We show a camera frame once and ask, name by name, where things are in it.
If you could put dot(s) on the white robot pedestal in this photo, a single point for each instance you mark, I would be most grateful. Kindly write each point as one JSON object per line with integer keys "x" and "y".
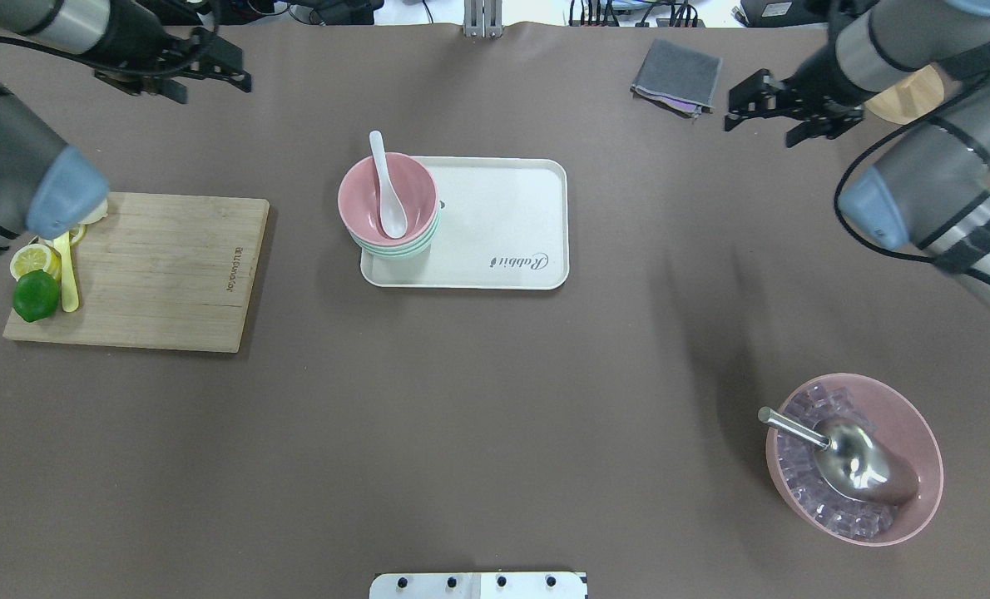
{"x": 514, "y": 584}

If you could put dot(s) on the cream rabbit tray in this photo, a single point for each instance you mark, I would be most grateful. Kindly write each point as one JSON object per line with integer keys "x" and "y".
{"x": 504, "y": 226}

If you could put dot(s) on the wooden cutting board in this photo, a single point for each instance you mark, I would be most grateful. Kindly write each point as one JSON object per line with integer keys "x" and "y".
{"x": 161, "y": 272}

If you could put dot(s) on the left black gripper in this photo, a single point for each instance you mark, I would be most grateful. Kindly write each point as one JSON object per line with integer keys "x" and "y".
{"x": 135, "y": 39}

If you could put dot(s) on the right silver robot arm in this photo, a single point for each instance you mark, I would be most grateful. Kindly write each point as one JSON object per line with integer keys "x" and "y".
{"x": 925, "y": 199}

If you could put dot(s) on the yellow plastic spoon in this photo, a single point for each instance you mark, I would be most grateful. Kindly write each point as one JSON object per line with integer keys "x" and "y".
{"x": 70, "y": 299}

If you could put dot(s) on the purple cloth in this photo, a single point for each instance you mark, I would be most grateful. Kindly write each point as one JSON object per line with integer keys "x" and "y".
{"x": 679, "y": 107}

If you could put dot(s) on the metal ice scoop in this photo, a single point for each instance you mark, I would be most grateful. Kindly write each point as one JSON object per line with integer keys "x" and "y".
{"x": 849, "y": 460}

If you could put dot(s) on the pink bowl with ice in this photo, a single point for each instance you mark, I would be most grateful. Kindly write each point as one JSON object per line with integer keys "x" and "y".
{"x": 889, "y": 418}

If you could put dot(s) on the green lime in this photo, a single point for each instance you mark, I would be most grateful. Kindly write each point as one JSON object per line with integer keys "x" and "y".
{"x": 35, "y": 296}

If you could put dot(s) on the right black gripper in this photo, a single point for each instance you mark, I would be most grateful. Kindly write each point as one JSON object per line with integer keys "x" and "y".
{"x": 813, "y": 77}

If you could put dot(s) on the grey folded cloth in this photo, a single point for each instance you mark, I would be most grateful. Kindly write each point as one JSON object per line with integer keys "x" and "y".
{"x": 673, "y": 71}

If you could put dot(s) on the lemon half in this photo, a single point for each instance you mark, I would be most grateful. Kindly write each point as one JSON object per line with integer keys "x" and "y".
{"x": 36, "y": 256}

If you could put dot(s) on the aluminium frame post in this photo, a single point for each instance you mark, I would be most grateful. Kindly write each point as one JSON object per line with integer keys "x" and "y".
{"x": 482, "y": 19}

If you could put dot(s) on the green bowl stack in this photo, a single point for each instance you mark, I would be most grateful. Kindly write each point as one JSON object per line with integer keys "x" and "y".
{"x": 403, "y": 251}

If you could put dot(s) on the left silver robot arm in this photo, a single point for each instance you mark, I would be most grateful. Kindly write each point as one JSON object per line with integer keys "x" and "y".
{"x": 47, "y": 185}

